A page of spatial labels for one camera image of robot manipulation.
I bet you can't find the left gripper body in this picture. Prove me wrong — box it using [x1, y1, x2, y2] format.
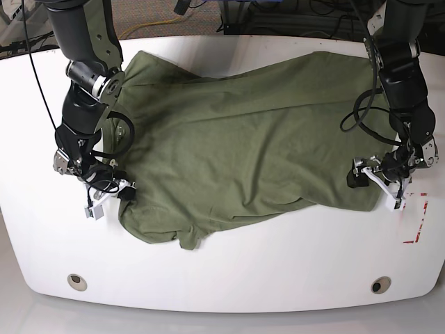
[351, 148, 414, 191]

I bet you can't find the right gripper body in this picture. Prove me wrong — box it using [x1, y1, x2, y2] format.
[81, 166, 134, 206]

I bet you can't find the green T-shirt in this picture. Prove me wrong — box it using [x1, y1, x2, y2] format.
[118, 51, 393, 250]

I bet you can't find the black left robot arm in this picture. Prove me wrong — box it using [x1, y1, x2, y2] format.
[347, 1, 439, 207]

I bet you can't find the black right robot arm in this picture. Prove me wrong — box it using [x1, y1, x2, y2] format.
[42, 0, 136, 200]

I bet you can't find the red tape marking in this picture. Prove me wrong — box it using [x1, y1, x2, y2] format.
[398, 192, 428, 244]

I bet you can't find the left table grommet hole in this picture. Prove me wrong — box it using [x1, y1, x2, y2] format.
[67, 274, 88, 292]

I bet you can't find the table grommet hole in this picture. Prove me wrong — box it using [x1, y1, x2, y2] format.
[67, 274, 88, 292]
[371, 276, 391, 294]

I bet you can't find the right table grommet hole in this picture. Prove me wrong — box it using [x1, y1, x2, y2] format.
[371, 276, 391, 294]

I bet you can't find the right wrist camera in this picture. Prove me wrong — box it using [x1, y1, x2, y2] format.
[84, 204, 104, 220]

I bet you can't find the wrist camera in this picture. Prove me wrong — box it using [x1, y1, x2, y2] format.
[384, 189, 405, 212]
[84, 204, 104, 220]

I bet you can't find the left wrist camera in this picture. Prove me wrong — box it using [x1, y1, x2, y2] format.
[384, 189, 405, 212]

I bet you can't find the yellow cable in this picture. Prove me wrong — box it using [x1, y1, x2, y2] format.
[120, 13, 191, 41]

